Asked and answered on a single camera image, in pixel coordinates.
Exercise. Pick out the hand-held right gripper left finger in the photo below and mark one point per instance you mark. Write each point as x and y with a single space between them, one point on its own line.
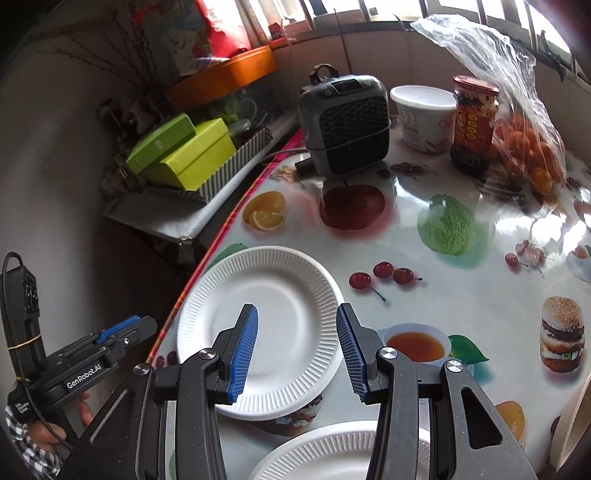
244 355

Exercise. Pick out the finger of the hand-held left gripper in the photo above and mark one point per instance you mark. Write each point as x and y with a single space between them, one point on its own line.
141 334
121 326

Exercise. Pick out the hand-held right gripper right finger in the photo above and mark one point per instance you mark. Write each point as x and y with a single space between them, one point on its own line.
351 355

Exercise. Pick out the white paper plate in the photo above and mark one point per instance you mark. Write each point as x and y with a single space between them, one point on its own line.
286 295
323 450

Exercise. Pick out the person's left forearm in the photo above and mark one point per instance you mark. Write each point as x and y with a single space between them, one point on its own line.
16 427

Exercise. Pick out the person's left hand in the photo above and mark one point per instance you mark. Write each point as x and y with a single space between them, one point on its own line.
44 436

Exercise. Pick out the printed paper bowl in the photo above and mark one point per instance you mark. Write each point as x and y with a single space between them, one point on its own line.
295 422

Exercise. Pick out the grey flat tray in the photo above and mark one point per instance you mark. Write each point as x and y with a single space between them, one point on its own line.
152 217

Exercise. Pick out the lime green gift box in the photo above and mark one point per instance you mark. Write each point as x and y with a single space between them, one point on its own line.
194 157

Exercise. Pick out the dark green gift box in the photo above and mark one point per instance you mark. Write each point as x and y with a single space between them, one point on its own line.
157 143

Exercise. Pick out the grey corrugated box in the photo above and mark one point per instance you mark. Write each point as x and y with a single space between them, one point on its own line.
242 154

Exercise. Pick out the grey portable heater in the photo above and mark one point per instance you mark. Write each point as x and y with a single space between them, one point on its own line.
351 129

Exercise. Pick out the white plastic tub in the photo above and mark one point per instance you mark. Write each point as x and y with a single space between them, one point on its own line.
425 124

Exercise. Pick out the red label sauce jar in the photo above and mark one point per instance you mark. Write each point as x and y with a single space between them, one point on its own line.
475 124

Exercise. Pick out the clear plastic bag of oranges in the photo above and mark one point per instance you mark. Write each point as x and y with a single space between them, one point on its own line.
521 138

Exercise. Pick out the dried branch bundle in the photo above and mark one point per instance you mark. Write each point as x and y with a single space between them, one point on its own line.
106 50

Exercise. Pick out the orange round box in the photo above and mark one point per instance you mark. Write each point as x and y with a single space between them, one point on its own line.
240 69

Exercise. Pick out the red gift box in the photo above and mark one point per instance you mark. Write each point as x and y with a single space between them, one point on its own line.
217 27

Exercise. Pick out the barred window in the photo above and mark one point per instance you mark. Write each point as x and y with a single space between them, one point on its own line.
461 9

